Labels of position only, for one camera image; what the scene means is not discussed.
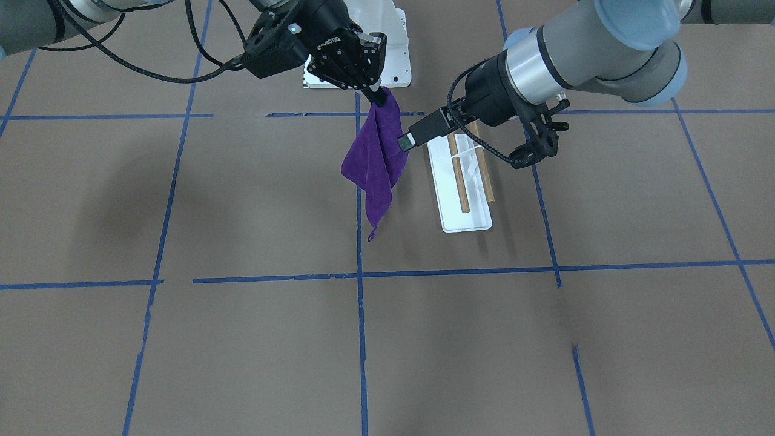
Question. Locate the white towel rack base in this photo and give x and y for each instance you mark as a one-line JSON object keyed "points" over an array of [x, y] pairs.
{"points": [[451, 218]]}

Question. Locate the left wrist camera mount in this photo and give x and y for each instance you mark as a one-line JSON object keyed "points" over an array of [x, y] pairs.
{"points": [[542, 132]]}

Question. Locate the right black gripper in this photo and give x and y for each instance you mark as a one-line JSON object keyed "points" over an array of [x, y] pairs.
{"points": [[327, 31]]}

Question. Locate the wooden rack rod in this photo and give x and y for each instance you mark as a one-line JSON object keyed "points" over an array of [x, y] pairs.
{"points": [[458, 173], [486, 179]]}

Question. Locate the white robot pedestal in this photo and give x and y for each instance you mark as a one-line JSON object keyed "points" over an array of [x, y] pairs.
{"points": [[384, 17]]}

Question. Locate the purple microfiber towel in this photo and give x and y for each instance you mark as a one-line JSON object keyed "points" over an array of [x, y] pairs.
{"points": [[375, 161]]}

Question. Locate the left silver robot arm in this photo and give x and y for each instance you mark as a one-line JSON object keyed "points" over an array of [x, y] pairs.
{"points": [[620, 48]]}

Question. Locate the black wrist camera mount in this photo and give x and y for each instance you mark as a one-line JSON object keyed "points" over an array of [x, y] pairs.
{"points": [[273, 46]]}

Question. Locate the lower wooden rack rod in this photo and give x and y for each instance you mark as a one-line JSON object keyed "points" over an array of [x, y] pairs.
{"points": [[486, 179]]}

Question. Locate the upper wooden rack rod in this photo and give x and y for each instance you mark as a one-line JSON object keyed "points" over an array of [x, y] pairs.
{"points": [[458, 173]]}

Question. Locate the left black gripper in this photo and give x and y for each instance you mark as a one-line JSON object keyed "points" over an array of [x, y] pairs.
{"points": [[488, 89]]}

